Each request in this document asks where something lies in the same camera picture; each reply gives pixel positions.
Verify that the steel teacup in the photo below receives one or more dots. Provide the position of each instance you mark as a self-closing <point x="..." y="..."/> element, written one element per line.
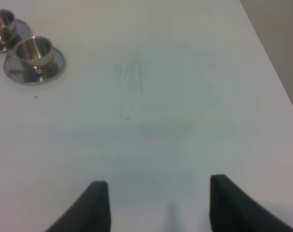
<point x="33" y="53"/>
<point x="7" y="25"/>

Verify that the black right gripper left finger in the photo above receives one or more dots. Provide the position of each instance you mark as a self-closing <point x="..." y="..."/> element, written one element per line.
<point x="89" y="213"/>

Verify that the steel saucer far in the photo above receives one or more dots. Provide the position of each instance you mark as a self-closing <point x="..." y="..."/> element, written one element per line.
<point x="23" y="31"/>

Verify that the steel saucer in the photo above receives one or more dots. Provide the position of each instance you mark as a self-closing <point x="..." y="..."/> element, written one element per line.
<point x="25" y="74"/>
<point x="23" y="31"/>

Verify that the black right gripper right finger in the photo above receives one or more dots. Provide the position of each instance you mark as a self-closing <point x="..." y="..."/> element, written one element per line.
<point x="232" y="210"/>

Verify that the steel teacup far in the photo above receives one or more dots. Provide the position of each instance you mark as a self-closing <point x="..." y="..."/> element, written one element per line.
<point x="7" y="25"/>

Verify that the steel teacup near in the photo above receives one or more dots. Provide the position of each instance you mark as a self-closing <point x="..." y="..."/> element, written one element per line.
<point x="33" y="53"/>

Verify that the steel saucer near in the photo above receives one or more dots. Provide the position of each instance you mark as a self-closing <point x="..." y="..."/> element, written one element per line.
<point x="25" y="74"/>

